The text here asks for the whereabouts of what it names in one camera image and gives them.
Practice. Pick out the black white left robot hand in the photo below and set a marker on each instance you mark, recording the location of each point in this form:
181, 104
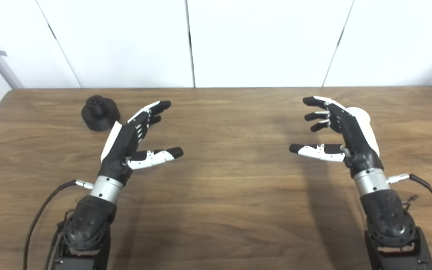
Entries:
120, 150

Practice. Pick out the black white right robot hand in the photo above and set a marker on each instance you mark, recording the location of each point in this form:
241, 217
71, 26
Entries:
356, 144

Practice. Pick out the round black stepped part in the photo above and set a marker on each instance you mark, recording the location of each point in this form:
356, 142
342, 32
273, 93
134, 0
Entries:
99, 116

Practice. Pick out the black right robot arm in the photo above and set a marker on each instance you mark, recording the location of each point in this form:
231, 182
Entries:
388, 221

